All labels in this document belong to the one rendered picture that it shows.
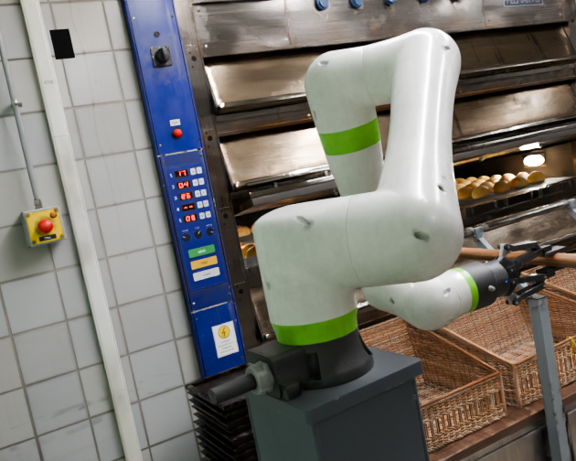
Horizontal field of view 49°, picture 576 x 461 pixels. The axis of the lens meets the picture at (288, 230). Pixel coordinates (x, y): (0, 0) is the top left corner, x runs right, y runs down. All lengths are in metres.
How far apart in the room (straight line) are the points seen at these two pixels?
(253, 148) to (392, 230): 1.42
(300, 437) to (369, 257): 0.26
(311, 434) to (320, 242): 0.25
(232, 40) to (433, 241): 1.53
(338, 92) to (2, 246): 1.15
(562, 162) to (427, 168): 2.50
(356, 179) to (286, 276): 0.39
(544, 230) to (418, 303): 1.88
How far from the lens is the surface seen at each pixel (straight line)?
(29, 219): 1.89
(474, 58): 2.81
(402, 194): 0.83
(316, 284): 0.86
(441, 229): 0.81
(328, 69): 1.17
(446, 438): 2.07
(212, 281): 2.07
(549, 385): 2.19
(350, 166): 1.20
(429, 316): 1.20
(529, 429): 2.25
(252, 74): 2.22
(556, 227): 3.09
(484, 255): 1.60
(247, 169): 2.14
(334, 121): 1.18
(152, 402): 2.11
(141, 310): 2.04
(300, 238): 0.85
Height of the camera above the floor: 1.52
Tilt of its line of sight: 6 degrees down
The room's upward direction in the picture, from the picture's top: 11 degrees counter-clockwise
